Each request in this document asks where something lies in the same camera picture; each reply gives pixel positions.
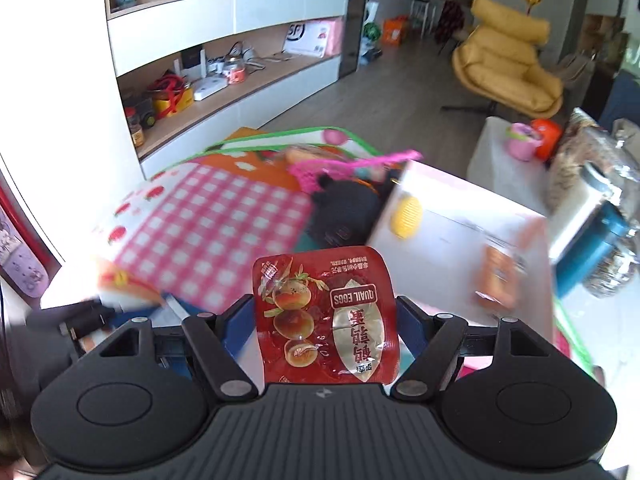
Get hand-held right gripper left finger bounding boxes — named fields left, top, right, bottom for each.
left=97, top=294, right=261, bottom=404

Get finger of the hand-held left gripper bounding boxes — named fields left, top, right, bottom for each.
left=59, top=302, right=118, bottom=342

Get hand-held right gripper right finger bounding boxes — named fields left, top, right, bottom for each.
left=392, top=296, right=551, bottom=401

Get red yellow snack packet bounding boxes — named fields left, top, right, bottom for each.
left=94, top=257, right=169, bottom=312

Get red quail egg packet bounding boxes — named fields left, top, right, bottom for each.
left=251, top=246, right=401, bottom=385

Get orange snack packet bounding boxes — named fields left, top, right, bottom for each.
left=472, top=242, right=529, bottom=311

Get pink storage box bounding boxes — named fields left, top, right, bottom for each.
left=367, top=159, right=556, bottom=361

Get black plush toy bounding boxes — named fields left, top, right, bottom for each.
left=305, top=172, right=401, bottom=252

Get pink mesh bag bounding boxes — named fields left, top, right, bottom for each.
left=287, top=149, right=423, bottom=194

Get tan woven toy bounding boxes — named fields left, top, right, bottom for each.
left=285, top=144, right=347, bottom=165

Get lilac patterned board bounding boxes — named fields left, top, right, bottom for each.
left=0, top=205, right=51, bottom=301

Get yellow dotted round toy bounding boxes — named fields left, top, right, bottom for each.
left=389, top=195, right=424, bottom=241

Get colourful foam play mat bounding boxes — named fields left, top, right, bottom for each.
left=40, top=125, right=608, bottom=391

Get white coffee table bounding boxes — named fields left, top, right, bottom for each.
left=467, top=116, right=571, bottom=218

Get teal thermos bottle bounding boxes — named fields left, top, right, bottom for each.
left=552, top=162, right=632, bottom=299

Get brown spice jar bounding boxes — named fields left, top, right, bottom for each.
left=125, top=107, right=146, bottom=149

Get toy truck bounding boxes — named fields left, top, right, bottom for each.
left=122, top=95, right=157, bottom=129

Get pink toy cup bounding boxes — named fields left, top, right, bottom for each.
left=506, top=122, right=544, bottom=162

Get clear glass jar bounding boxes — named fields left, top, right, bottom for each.
left=585, top=130, right=640, bottom=297

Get glass jar of nuts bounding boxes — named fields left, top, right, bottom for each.
left=547, top=109, right=621, bottom=212

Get yellow box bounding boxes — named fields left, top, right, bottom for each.
left=152, top=85, right=195, bottom=119

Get orange round toy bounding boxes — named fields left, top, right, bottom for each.
left=530, top=119, right=564, bottom=161

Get white router box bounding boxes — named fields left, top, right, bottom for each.
left=192, top=77, right=229, bottom=102

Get yellow lounge chair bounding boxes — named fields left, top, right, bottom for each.
left=440, top=0, right=566, bottom=120

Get orange cardboard box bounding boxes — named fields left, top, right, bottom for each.
left=382, top=16, right=410, bottom=47

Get white and pink carton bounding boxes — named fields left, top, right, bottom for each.
left=282, top=19, right=344, bottom=59

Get blue cabinet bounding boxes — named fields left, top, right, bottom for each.
left=597, top=70, right=640, bottom=132

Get dark red decorative bunch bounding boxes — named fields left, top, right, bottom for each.
left=435, top=0, right=466, bottom=44

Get white stool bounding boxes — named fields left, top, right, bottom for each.
left=410, top=0, right=444, bottom=37

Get white wooden wall cabinet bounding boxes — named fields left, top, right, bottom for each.
left=102, top=0, right=352, bottom=179

